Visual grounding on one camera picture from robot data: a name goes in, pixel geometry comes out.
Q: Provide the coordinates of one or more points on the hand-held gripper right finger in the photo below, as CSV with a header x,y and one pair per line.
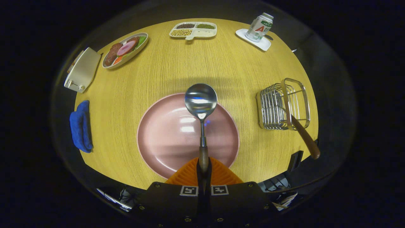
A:
x,y
240,202

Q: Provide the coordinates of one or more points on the orange carrot slice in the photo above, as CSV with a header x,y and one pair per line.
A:
x,y
117,60

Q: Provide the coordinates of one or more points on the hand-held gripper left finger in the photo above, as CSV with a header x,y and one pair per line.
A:
x,y
167,202

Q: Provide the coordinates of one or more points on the white square coaster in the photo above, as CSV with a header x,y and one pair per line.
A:
x,y
264,45

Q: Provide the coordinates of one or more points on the pile of green beans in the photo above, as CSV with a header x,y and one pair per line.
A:
x,y
205,26

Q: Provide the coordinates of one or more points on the black table clamp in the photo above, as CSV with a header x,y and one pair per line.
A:
x,y
295,161

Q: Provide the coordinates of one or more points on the white toaster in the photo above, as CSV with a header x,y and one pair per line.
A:
x,y
83,69

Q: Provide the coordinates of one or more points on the white divided dish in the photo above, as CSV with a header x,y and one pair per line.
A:
x,y
205,32

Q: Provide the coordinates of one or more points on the oval food plate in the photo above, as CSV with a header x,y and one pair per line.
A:
x,y
133,55

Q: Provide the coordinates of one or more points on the green lettuce leaf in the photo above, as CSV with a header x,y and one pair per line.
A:
x,y
141,40

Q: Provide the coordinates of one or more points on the brown meat patty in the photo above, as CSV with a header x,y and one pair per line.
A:
x,y
112,55

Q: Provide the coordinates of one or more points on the blue cloth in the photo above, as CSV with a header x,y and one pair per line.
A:
x,y
79,126

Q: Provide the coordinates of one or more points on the white drink bottle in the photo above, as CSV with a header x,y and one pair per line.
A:
x,y
259,28

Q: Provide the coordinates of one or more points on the black table grommet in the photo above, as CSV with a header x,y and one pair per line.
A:
x,y
270,37

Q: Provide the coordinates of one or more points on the pink ham slice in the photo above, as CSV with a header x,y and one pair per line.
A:
x,y
126,48

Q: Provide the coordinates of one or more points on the pink plate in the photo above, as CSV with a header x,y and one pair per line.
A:
x,y
167,139

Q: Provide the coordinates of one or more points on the pile of yellow beans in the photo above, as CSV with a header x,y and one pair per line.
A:
x,y
181,32

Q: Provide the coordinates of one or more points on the pile of brown beans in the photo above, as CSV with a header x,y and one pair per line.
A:
x,y
185,26

